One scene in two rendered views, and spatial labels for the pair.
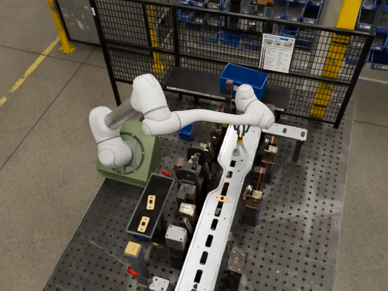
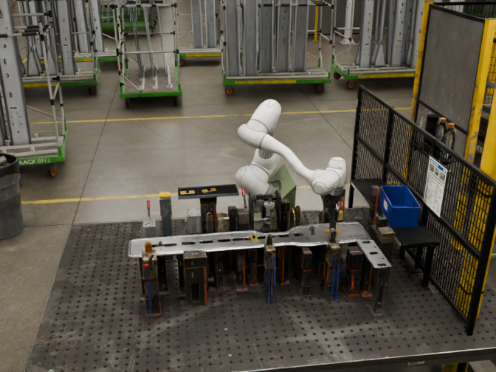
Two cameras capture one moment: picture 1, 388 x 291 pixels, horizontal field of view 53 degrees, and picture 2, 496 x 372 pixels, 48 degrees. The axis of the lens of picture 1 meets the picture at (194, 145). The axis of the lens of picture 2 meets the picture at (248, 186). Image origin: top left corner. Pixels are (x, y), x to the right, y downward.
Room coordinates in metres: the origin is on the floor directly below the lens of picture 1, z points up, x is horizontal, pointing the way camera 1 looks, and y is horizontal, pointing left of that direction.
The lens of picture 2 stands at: (-0.21, -2.58, 2.59)
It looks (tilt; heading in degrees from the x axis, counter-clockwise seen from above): 24 degrees down; 61
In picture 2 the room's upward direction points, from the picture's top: straight up
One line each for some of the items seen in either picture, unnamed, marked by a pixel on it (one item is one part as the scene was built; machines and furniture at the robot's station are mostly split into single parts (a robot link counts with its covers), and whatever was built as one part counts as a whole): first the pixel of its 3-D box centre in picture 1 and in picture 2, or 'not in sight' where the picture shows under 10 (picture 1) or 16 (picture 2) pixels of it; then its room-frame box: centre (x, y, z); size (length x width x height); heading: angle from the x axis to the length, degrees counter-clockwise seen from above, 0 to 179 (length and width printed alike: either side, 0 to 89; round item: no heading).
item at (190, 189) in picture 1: (189, 204); (243, 238); (1.19, 0.05, 0.89); 0.13 x 0.11 x 0.38; 70
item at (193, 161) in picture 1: (194, 181); (264, 228); (1.32, 0.01, 0.94); 0.18 x 0.13 x 0.49; 160
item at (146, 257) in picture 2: not in sight; (151, 283); (0.54, -0.13, 0.88); 0.15 x 0.11 x 0.36; 70
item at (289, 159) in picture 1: (297, 148); (379, 288); (1.61, -0.71, 0.84); 0.11 x 0.06 x 0.29; 70
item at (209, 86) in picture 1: (227, 88); (390, 209); (2.07, -0.26, 1.02); 0.90 x 0.22 x 0.03; 70
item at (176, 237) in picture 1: (178, 249); (195, 242); (0.90, 0.12, 0.90); 0.13 x 0.10 x 0.41; 70
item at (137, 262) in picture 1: (139, 266); (167, 229); (0.80, 0.33, 0.92); 0.08 x 0.08 x 0.44; 70
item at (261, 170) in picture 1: (257, 182); (306, 273); (1.35, -0.40, 0.84); 0.11 x 0.08 x 0.29; 70
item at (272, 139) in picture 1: (268, 152); (352, 271); (1.60, -0.51, 0.84); 0.11 x 0.10 x 0.28; 70
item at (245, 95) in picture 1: (245, 98); (335, 171); (1.58, -0.31, 1.39); 0.13 x 0.11 x 0.16; 31
